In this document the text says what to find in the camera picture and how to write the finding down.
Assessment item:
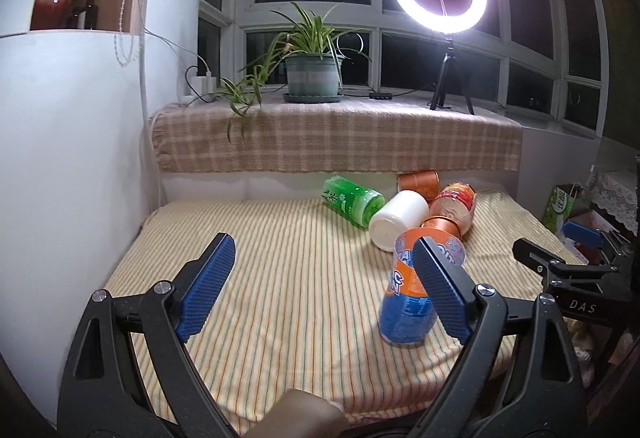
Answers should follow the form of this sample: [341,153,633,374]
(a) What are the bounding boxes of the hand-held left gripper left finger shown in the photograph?
[57,232,241,438]

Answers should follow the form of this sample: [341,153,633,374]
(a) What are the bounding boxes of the green plastic bottle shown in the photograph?
[321,175,387,229]

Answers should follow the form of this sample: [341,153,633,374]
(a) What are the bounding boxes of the orange and red printed cup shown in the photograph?
[429,182,477,235]

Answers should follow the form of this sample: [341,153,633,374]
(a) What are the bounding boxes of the checked sill cloth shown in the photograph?
[151,99,524,175]

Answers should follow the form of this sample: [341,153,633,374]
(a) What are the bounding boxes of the brown object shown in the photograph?
[239,389,347,438]

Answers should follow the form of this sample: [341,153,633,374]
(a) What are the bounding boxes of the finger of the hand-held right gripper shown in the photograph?
[561,220,633,265]
[513,238,601,277]

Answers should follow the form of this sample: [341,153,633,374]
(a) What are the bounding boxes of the green pot saucer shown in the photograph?
[282,91,345,104]

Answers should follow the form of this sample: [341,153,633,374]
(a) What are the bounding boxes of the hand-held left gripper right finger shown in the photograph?
[407,237,587,438]

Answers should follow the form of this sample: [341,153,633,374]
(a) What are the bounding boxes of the black tripod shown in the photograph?
[428,36,475,115]

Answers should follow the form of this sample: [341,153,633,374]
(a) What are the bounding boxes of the plain orange cup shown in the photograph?
[420,215,462,241]
[396,171,441,199]

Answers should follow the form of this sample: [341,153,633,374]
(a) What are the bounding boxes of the striped table cloth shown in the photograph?
[102,191,596,425]

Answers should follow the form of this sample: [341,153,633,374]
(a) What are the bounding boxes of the white lace cloth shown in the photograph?
[589,169,640,235]

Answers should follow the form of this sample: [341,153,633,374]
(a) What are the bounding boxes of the white cup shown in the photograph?
[369,191,431,251]

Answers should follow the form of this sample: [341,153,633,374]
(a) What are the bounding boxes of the white charging cable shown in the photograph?
[144,29,211,76]

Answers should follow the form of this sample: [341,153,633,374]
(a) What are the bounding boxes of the dark small bottle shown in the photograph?
[67,0,101,30]

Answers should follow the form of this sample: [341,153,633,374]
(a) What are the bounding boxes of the spider plant in green pot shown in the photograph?
[217,1,375,145]

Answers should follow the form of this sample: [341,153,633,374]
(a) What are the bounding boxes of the white power strip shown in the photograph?
[180,91,222,108]

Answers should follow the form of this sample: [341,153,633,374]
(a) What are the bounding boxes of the green paper bag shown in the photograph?
[542,185,584,233]

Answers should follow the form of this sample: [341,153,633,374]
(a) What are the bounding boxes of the blue and orange soda can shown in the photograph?
[378,227,468,349]

